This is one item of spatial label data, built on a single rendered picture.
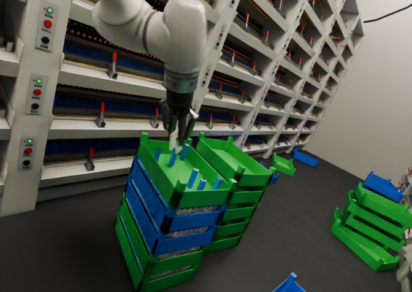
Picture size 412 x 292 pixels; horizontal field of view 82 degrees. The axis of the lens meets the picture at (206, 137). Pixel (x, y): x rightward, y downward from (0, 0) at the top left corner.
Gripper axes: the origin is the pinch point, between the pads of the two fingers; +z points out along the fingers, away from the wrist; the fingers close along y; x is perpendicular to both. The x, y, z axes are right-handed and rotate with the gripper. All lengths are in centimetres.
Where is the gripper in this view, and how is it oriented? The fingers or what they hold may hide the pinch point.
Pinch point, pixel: (176, 142)
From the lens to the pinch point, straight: 78.1
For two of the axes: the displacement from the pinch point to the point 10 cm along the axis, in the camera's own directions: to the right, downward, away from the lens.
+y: 8.4, 4.3, -3.2
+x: 5.2, -4.9, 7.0
